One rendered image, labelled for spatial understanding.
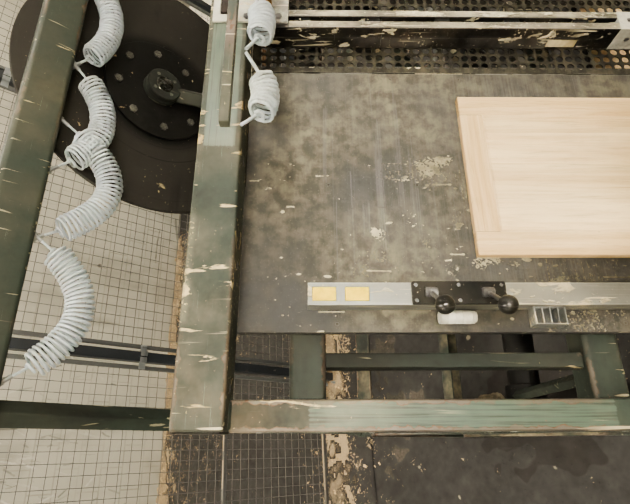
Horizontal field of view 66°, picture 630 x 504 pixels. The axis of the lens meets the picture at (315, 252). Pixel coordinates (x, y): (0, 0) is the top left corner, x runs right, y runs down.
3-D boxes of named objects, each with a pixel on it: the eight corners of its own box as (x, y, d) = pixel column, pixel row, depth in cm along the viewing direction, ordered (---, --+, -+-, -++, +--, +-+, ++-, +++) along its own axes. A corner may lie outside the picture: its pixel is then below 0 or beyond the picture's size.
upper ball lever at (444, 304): (438, 299, 103) (457, 317, 90) (420, 299, 103) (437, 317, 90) (439, 282, 102) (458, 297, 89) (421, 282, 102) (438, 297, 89)
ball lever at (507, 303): (494, 299, 103) (522, 316, 90) (476, 299, 103) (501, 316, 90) (495, 282, 102) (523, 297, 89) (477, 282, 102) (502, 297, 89)
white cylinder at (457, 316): (437, 325, 104) (474, 325, 104) (441, 322, 101) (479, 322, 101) (436, 312, 105) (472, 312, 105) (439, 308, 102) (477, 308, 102)
